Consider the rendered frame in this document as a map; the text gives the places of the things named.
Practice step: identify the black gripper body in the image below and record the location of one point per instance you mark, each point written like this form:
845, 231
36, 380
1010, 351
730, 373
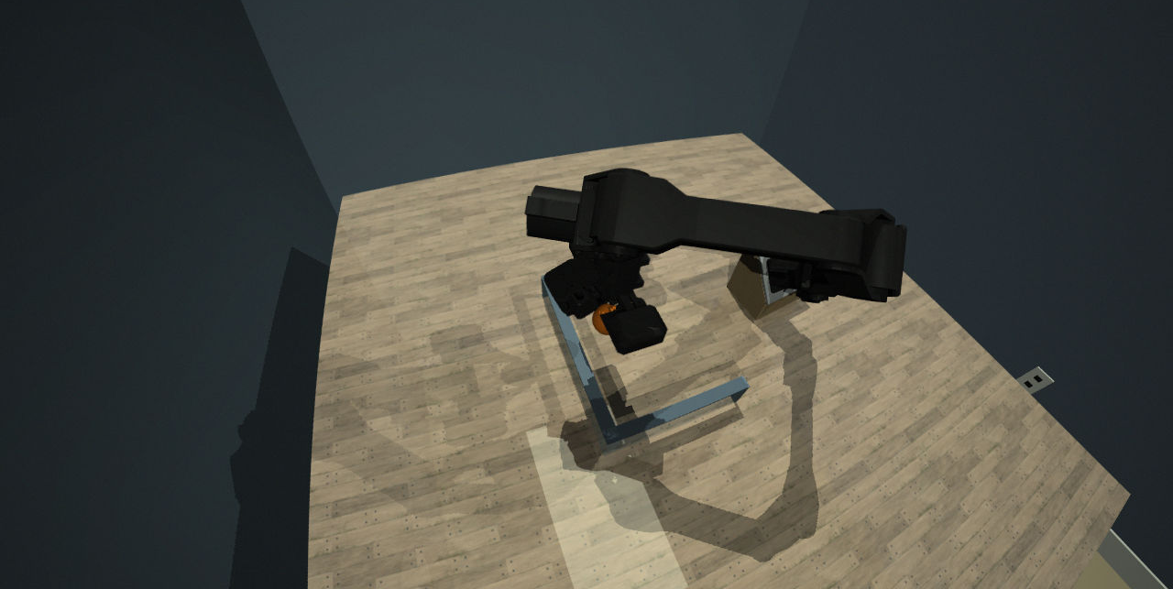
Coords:
634, 324

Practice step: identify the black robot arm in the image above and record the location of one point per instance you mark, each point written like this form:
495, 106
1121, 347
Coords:
622, 213

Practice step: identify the orange-brown ball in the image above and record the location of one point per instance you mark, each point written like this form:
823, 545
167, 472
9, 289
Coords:
597, 322

